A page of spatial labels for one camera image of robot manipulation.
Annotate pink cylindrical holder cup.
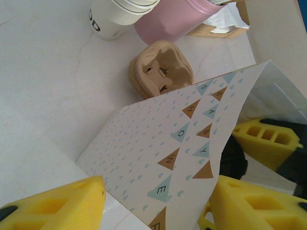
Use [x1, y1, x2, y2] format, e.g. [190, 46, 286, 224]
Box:
[133, 0, 225, 46]

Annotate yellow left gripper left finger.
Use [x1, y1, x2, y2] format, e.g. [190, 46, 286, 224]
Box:
[0, 176, 106, 230]

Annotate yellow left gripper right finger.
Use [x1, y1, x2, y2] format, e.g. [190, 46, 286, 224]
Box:
[198, 176, 307, 230]

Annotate brown pulp cup carrier stack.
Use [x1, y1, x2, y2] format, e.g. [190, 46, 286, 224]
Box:
[127, 40, 195, 100]

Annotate patterned paper gift bag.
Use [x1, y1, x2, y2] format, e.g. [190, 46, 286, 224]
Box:
[76, 60, 307, 230]

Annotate brown cardboard napkin tray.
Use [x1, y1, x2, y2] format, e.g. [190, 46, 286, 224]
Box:
[184, 0, 250, 39]

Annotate white paper cup stack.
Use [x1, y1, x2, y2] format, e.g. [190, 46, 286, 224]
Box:
[89, 0, 160, 41]

